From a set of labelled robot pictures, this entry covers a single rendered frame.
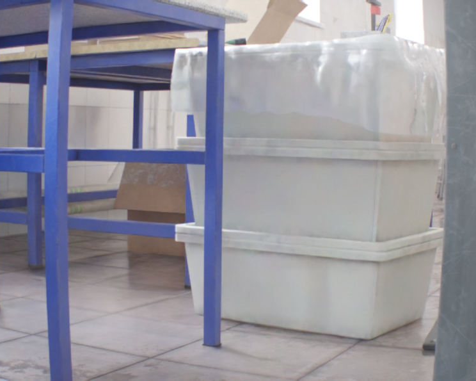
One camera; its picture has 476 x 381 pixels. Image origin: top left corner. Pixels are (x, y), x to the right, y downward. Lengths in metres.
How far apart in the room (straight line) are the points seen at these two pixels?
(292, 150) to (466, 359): 0.89
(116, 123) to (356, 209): 2.83
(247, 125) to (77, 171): 2.34
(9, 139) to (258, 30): 1.30
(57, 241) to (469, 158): 0.67
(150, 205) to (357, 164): 1.49
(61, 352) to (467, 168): 0.73
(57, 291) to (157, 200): 1.89
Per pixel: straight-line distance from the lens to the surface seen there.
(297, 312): 2.10
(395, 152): 1.95
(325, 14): 7.40
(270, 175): 2.09
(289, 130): 2.07
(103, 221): 2.82
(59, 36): 1.44
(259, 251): 2.12
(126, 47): 2.71
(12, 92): 4.00
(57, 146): 1.43
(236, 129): 2.16
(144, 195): 3.36
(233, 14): 1.95
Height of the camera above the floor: 0.47
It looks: 3 degrees down
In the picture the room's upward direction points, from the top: 1 degrees clockwise
